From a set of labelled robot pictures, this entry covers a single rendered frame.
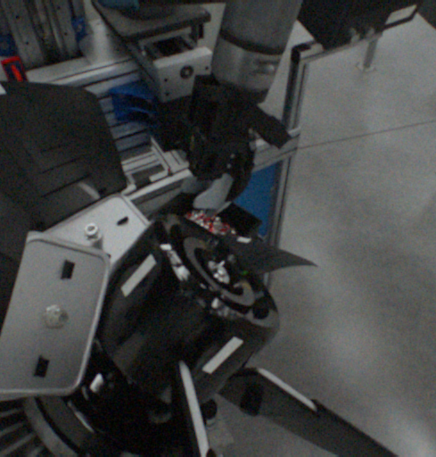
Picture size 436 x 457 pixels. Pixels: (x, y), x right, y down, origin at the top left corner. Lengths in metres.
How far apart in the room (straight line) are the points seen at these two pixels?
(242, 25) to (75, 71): 0.69
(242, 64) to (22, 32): 0.74
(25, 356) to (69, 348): 0.03
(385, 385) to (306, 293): 0.43
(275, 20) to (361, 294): 1.46
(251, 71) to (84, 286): 0.29
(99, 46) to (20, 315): 0.98
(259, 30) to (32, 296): 0.33
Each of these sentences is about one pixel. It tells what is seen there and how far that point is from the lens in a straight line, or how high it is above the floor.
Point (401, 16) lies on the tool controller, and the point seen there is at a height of 1.08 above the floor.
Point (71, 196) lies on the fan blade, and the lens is 0.38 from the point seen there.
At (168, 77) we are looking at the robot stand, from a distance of 0.99.
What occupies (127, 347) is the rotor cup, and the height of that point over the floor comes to 1.23.
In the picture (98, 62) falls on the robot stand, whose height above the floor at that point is 0.95.
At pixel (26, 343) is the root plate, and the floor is 1.26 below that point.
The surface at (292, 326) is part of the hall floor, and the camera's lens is 1.66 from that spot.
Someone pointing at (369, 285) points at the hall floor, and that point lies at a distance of 1.83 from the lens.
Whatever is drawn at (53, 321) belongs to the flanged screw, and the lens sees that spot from 0.25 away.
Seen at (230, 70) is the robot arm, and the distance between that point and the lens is 0.47.
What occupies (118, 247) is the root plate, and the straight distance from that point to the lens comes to 0.35.
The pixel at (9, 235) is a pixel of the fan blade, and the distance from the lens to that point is 0.24.
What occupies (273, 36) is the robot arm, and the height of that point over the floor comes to 1.27.
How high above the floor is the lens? 1.47
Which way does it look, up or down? 51 degrees down
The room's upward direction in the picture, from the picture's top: straight up
